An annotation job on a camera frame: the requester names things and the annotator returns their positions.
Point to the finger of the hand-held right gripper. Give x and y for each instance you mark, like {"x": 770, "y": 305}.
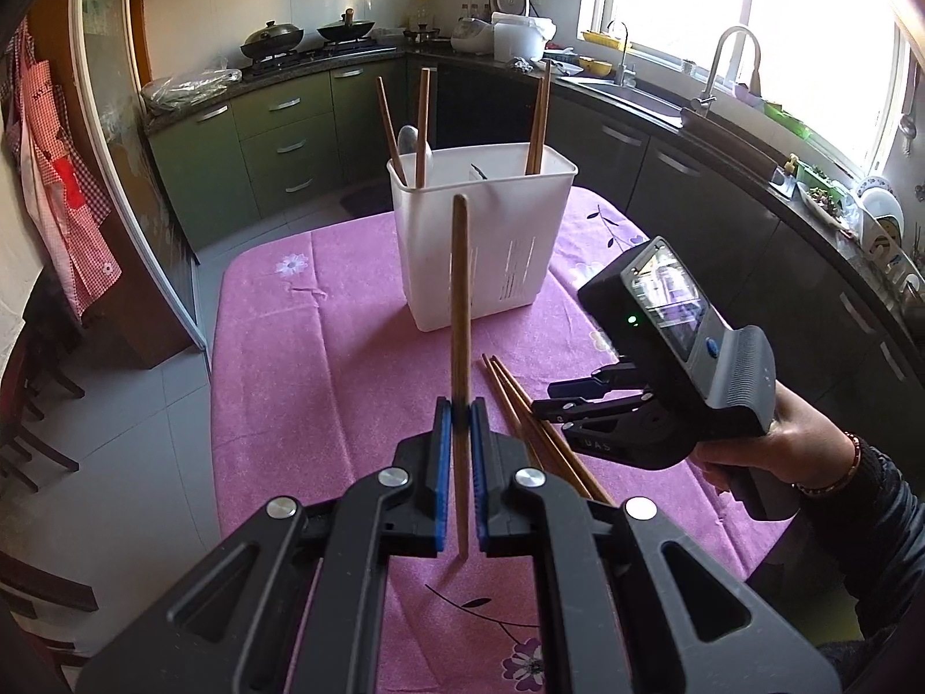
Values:
{"x": 578, "y": 410}
{"x": 614, "y": 376}

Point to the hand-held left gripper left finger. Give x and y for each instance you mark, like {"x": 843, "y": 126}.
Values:
{"x": 442, "y": 477}

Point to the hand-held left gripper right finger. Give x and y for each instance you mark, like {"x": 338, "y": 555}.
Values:
{"x": 480, "y": 477}

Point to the wooden chopstick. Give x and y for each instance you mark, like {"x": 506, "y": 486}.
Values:
{"x": 389, "y": 116}
{"x": 544, "y": 116}
{"x": 536, "y": 116}
{"x": 460, "y": 303}
{"x": 515, "y": 390}
{"x": 522, "y": 389}
{"x": 506, "y": 405}
{"x": 423, "y": 123}

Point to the white plastic utensil holder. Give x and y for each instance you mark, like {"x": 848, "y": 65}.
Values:
{"x": 477, "y": 246}

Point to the clear plastic spoon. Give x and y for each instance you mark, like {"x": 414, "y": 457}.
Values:
{"x": 408, "y": 148}

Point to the person's right forearm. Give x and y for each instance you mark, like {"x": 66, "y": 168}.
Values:
{"x": 889, "y": 520}

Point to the person's right hand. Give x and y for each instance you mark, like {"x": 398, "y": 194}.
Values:
{"x": 795, "y": 448}

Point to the purple floral tablecloth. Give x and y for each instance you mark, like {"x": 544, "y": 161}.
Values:
{"x": 325, "y": 376}

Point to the dark lower cabinets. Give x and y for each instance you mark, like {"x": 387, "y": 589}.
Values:
{"x": 723, "y": 195}

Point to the dark kitchen countertop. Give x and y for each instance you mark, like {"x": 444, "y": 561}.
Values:
{"x": 780, "y": 195}

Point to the plate of food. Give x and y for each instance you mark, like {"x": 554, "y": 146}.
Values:
{"x": 824, "y": 202}

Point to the dish rack with plates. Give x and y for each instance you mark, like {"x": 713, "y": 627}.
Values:
{"x": 889, "y": 231}

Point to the green container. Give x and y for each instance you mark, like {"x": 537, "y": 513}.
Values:
{"x": 788, "y": 121}

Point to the steel sink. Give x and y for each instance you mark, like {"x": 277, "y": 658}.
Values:
{"x": 629, "y": 95}

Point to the yellow bowl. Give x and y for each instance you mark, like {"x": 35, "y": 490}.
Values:
{"x": 594, "y": 66}

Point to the tall chrome faucet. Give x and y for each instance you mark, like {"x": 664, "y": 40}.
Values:
{"x": 715, "y": 72}

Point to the white bowl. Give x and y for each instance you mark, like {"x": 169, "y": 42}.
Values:
{"x": 565, "y": 67}

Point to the small chrome faucet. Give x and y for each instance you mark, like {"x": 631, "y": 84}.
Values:
{"x": 623, "y": 58}

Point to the yellow tray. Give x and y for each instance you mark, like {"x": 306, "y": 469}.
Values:
{"x": 601, "y": 38}

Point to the white bucket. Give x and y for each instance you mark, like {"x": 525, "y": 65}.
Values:
{"x": 520, "y": 40}

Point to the green lower cabinets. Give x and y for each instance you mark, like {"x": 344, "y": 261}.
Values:
{"x": 289, "y": 137}

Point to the kitchen window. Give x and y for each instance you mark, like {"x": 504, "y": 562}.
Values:
{"x": 795, "y": 14}

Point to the sliding glass door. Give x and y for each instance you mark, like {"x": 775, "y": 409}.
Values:
{"x": 137, "y": 195}

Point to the dark wooden chair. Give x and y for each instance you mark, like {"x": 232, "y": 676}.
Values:
{"x": 29, "y": 412}

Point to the black gas stove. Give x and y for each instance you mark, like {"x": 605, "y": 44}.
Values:
{"x": 325, "y": 54}

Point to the black wok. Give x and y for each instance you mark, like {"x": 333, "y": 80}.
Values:
{"x": 347, "y": 29}

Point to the clear plastic bag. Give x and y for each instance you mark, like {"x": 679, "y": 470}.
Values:
{"x": 188, "y": 90}

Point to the black lidded pot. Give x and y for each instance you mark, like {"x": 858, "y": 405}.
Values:
{"x": 271, "y": 40}

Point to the red checkered apron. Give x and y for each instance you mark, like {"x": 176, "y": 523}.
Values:
{"x": 58, "y": 181}

